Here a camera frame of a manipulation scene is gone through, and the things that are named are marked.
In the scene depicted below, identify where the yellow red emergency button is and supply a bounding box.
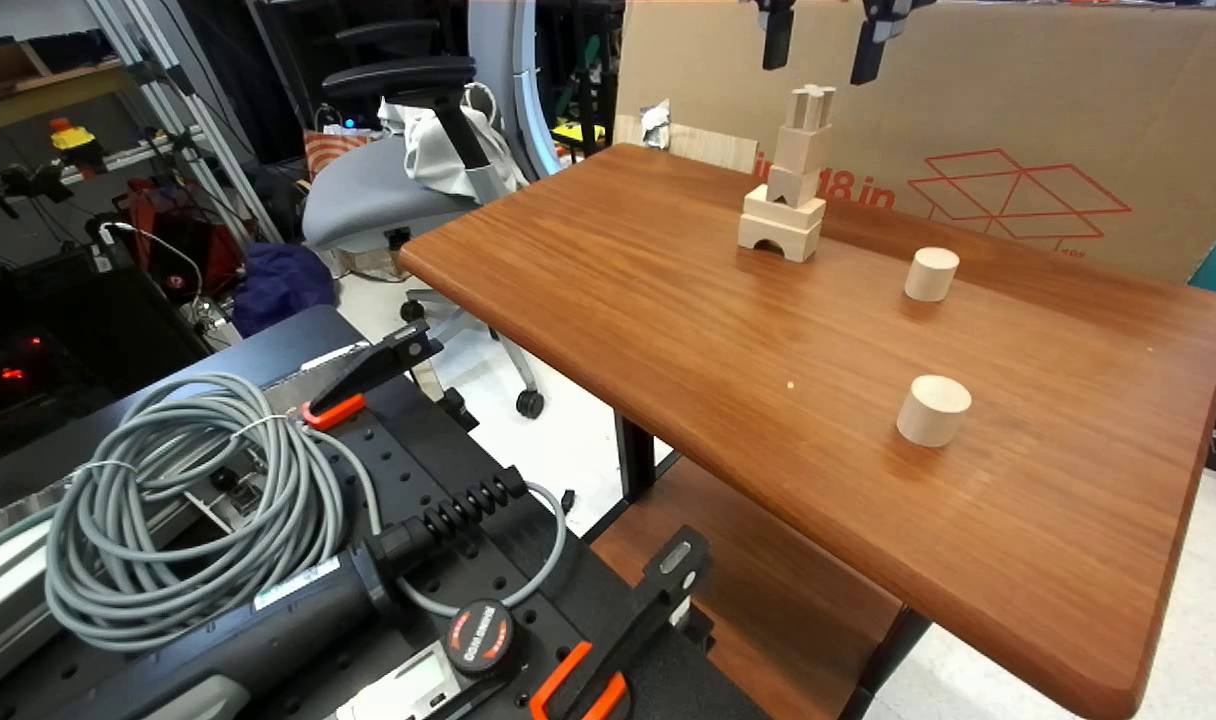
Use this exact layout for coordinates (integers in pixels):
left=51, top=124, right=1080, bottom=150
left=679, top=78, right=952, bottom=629
left=46, top=117, right=103, bottom=161

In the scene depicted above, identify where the slim wooden cylinder block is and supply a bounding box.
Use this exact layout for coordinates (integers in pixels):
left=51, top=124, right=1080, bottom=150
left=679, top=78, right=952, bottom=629
left=900, top=244, right=967, bottom=309

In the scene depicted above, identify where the blue bag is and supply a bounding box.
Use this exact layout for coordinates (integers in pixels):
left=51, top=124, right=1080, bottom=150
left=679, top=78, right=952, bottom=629
left=227, top=240, right=342, bottom=339

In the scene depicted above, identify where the wooden cube block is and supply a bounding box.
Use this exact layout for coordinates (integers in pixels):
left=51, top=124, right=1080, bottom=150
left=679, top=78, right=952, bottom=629
left=764, top=124, right=829, bottom=193

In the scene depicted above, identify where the small wooden block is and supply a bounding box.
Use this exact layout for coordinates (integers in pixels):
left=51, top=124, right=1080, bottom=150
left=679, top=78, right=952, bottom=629
left=764, top=172, right=829, bottom=212

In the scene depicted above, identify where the wide wooden cylinder block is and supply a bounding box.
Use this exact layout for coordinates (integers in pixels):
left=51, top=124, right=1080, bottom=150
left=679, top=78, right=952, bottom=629
left=892, top=373, right=976, bottom=451

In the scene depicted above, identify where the wooden lower shelf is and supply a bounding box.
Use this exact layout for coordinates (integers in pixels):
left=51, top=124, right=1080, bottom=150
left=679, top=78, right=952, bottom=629
left=587, top=457, right=907, bottom=720

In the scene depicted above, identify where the large cardboard box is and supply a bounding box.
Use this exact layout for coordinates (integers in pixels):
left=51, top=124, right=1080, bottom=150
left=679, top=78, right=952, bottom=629
left=612, top=0, right=1216, bottom=294

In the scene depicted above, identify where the coiled grey cable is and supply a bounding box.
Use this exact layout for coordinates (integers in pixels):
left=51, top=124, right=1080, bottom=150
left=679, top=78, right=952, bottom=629
left=39, top=369, right=388, bottom=662

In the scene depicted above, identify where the black table leg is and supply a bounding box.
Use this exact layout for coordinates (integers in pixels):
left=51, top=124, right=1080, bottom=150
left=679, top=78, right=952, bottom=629
left=617, top=407, right=660, bottom=510

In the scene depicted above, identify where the wooden arch block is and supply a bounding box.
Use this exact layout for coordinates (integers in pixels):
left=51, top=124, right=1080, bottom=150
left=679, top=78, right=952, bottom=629
left=733, top=183, right=829, bottom=269

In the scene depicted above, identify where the grey office chair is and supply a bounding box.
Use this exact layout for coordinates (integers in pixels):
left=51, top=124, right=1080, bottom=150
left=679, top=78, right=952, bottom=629
left=297, top=53, right=552, bottom=423

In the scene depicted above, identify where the round black red knob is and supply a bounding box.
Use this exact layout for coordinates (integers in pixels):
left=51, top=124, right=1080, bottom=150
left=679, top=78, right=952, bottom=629
left=439, top=600, right=523, bottom=681

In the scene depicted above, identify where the black ribbed cable connector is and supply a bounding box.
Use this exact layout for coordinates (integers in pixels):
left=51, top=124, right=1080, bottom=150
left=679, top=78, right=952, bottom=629
left=91, top=465, right=536, bottom=720

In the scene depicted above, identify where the silver jacket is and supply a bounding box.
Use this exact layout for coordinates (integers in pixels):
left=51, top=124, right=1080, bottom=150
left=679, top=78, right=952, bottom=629
left=377, top=93, right=529, bottom=209

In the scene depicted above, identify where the black clamp with orange grip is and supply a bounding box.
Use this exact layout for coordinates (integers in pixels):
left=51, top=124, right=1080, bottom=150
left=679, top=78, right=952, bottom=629
left=523, top=524, right=713, bottom=720
left=297, top=321, right=448, bottom=436

